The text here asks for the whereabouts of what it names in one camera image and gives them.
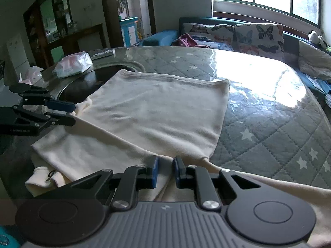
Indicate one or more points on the large butterfly print pillow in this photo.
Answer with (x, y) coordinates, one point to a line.
(258, 38)

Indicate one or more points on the pink cloth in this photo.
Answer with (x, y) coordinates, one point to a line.
(186, 40)

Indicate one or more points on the teal object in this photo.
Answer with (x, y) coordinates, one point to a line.
(6, 237)

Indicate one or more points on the small butterfly print pillow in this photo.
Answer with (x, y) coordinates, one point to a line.
(206, 29)

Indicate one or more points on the white tissue packet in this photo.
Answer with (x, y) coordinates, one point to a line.
(72, 66)

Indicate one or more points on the panda plush toy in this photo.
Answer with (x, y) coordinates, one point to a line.
(314, 37)

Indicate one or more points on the hanging clothes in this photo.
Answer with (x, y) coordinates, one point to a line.
(122, 1)

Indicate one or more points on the light blue cabinet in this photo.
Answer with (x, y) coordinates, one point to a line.
(128, 33)

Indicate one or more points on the grey pillow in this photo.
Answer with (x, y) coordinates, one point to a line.
(315, 59)

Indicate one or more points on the black round cooktop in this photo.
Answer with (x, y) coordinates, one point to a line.
(82, 87)

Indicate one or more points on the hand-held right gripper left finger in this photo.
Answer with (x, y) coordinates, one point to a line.
(155, 171)

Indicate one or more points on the cream long-sleeved top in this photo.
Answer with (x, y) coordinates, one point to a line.
(155, 108)

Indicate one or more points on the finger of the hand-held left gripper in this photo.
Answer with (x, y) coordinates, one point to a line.
(64, 121)
(62, 106)

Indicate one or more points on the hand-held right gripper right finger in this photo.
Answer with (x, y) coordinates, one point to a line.
(177, 171)

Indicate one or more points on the dark wooden cabinet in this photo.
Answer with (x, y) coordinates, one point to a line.
(85, 38)

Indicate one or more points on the pink packet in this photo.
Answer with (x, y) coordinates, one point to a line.
(32, 73)

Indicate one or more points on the grey remote control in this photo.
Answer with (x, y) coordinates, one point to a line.
(103, 53)

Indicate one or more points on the white fridge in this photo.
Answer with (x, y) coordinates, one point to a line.
(18, 51)

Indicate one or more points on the blue sofa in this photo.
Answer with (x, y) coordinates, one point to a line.
(160, 36)

